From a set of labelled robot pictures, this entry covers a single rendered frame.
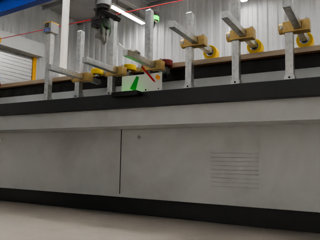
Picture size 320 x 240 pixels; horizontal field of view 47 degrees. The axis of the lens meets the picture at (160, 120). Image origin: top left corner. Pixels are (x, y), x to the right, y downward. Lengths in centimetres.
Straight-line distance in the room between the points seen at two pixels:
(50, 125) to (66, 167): 34
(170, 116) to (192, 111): 13
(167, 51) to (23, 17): 434
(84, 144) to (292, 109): 139
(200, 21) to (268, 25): 191
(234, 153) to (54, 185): 130
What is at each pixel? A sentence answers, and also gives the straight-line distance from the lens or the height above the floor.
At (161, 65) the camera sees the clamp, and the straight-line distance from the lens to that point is 203.
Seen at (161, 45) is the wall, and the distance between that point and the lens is 1104.
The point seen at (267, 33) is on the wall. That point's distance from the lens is 976.
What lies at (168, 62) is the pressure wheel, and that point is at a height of 89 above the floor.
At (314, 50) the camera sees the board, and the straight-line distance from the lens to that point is 198.
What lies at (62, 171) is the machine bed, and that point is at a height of 24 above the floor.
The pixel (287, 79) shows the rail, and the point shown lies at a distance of 175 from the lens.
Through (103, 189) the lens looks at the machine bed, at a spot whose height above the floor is 14.
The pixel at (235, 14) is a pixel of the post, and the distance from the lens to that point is 193.
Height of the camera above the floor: 34
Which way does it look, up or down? 6 degrees up
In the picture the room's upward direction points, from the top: 1 degrees clockwise
